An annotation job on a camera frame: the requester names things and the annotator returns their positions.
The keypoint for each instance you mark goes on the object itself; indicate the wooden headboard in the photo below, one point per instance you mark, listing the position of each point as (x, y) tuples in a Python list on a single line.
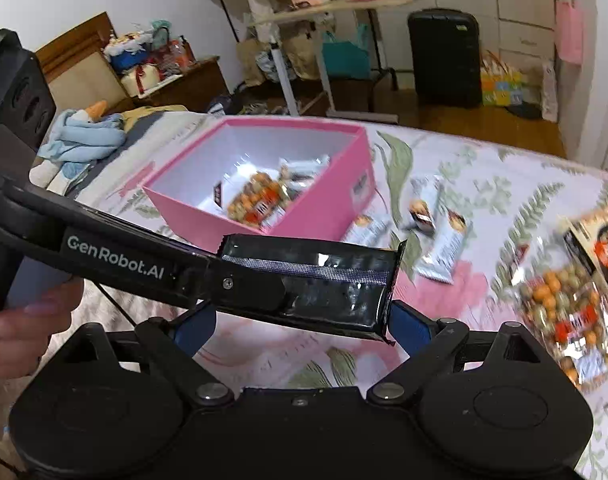
[(79, 67)]

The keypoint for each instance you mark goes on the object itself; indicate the clear bag of coated peanuts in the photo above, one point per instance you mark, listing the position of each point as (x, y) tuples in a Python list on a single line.
[(256, 200), (563, 310)]

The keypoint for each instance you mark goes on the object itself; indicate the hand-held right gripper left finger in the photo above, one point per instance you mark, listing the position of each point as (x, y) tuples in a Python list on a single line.
[(193, 332)]

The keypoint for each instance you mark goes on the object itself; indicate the black suitcase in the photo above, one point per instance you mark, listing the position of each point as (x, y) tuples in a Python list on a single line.
[(443, 57)]

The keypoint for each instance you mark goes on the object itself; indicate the black cracker packet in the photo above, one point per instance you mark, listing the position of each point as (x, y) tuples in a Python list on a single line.
[(334, 280)]

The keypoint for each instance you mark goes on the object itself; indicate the teal shopping bag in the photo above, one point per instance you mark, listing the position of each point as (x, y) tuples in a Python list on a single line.
[(346, 55)]

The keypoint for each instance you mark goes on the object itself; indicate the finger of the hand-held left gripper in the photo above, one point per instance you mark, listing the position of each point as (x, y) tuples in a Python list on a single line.
[(244, 287)]

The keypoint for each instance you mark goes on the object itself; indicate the person's left hand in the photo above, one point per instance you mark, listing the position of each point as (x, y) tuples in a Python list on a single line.
[(29, 332)]

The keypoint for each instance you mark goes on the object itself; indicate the brown paper bag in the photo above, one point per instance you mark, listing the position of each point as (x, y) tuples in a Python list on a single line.
[(301, 57)]

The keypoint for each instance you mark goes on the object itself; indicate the light blue plush toy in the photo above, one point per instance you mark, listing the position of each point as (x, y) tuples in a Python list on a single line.
[(84, 135)]

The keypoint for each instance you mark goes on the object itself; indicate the clutter of gift boxes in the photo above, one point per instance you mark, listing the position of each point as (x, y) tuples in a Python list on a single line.
[(144, 57)]

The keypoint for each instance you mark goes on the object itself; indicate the pink paper bag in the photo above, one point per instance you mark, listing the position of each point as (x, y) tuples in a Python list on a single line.
[(568, 32)]

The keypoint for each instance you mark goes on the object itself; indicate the wooden rolling desk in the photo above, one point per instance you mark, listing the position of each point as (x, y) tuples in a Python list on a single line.
[(329, 6)]

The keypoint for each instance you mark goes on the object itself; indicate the wooden nightstand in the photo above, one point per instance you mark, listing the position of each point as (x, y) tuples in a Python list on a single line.
[(194, 82)]

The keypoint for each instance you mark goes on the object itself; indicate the white plastic bag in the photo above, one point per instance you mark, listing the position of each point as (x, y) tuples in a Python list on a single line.
[(549, 92)]

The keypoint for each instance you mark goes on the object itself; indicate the pile of shoes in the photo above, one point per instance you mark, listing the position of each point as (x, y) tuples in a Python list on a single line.
[(249, 106)]

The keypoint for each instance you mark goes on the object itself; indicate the instant noodle packet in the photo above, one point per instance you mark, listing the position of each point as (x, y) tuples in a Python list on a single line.
[(598, 255)]

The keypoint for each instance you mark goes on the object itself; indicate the colourful gift bag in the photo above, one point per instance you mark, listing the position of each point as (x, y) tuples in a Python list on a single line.
[(501, 85)]

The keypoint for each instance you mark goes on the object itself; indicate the floral bedsheet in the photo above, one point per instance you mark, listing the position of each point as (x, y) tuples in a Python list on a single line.
[(483, 175)]

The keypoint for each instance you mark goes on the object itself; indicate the black round floor object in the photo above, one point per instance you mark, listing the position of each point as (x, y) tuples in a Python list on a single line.
[(522, 111)]

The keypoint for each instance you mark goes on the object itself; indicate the pink cardboard box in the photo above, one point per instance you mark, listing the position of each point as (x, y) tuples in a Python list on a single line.
[(314, 210)]

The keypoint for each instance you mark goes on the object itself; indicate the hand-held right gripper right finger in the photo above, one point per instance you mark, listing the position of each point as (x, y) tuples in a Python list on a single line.
[(409, 326)]

